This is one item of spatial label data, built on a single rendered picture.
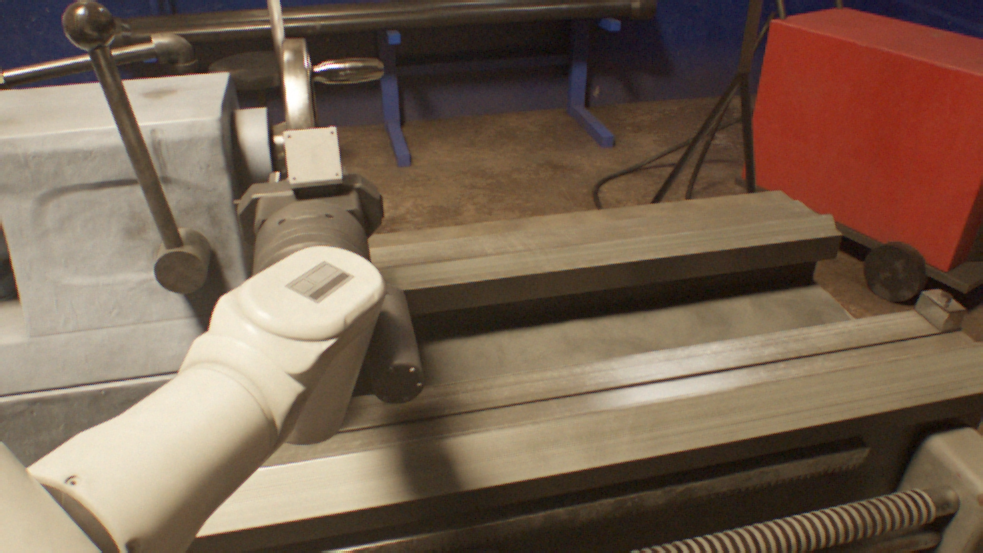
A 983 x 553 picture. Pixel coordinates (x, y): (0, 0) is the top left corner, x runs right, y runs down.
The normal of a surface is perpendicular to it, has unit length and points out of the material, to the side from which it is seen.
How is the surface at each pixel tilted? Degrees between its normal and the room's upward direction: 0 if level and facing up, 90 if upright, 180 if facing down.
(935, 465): 90
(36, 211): 76
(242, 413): 53
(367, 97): 90
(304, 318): 21
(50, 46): 90
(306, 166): 60
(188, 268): 90
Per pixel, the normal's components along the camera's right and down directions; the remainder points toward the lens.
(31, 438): 0.22, 0.52
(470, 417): 0.00, -0.84
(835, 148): -0.84, 0.29
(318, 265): 0.35, -0.83
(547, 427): 0.13, -0.38
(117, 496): 0.68, -0.57
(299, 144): 0.19, 0.03
